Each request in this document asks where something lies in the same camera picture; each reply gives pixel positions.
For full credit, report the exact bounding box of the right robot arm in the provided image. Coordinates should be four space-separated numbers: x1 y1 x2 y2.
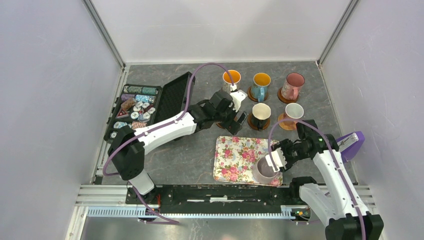
267 118 384 240

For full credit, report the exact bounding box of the floral mug orange inside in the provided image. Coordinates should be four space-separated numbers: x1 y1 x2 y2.
222 69 242 94

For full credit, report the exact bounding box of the purple metronome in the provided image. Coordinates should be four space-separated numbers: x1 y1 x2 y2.
336 131 365 163

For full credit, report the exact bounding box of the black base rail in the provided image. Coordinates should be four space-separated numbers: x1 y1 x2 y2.
125 184 311 214

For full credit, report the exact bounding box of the white floral mug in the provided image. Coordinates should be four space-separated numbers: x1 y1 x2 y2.
284 103 304 131

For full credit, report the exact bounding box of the blue mug yellow inside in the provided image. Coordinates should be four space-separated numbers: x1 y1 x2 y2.
250 72 271 103

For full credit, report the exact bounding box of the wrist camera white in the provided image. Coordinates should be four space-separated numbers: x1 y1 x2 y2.
230 84 248 113
265 148 287 172

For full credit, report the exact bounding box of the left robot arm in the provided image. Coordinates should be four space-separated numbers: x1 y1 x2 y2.
106 90 247 204

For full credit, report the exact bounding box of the cork coaster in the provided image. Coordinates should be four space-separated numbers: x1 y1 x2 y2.
278 113 297 131

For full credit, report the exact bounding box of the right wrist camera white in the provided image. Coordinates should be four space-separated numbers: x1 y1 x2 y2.
265 148 287 172

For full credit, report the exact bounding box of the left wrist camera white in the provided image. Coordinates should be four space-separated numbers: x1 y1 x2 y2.
230 84 248 113

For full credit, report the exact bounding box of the black poker chip case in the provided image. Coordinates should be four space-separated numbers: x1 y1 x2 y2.
103 72 192 143

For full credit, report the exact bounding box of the floral serving tray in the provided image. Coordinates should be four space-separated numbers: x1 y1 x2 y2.
213 136 268 185

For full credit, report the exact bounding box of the black mug cream inside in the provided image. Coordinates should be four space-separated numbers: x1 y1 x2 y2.
252 103 272 120

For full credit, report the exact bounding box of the pink ghost mug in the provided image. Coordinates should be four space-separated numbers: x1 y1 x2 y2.
282 72 305 97

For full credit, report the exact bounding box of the lilac mug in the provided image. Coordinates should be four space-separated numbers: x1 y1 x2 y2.
252 157 282 185

